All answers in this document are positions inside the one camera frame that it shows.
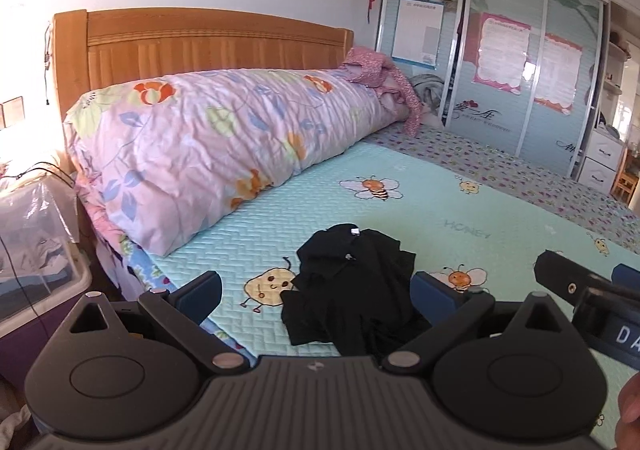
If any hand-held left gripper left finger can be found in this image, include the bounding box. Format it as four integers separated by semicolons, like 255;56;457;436
65;271;253;377

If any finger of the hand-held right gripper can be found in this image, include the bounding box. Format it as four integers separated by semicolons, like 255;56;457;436
612;263;640;287
533;250;619;314

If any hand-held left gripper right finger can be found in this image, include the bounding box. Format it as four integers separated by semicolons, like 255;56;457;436
382;271;566;377

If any black shirt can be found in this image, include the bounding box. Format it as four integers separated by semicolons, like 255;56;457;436
280;224;431;358

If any person's right hand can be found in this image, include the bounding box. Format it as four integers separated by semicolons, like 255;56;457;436
616;370;640;450

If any wooden chair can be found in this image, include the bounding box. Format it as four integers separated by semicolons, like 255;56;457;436
612;170;632;203

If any bee-print quilted bed cover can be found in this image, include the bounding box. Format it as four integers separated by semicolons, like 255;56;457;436
155;142;640;361

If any white drawer cabinet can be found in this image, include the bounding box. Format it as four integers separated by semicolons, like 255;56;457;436
575;127;626;191

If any heart-print bed sheet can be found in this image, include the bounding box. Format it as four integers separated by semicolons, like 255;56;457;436
362;122;640;251

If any floral duvet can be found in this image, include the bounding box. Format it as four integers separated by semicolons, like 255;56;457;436
62;67;401;258

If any clear plastic storage box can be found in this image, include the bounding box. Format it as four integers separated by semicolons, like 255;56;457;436
0;177;96;381

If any grey cloth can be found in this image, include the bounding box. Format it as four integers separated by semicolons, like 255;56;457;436
411;73;446;118

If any pink poster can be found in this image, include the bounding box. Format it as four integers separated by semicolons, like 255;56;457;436
534;32;583;116
472;12;532;95

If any white shelf unit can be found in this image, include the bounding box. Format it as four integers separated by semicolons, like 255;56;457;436
595;30;640;141

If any pink garment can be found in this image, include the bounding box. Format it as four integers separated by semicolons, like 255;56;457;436
337;46;426;136

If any wooden headboard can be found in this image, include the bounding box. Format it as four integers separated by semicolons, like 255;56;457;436
50;7;355;131

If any blue-framed paper notice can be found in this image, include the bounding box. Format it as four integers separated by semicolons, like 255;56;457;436
391;0;446;68

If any black cable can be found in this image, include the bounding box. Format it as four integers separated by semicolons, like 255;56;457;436
0;160;77;187

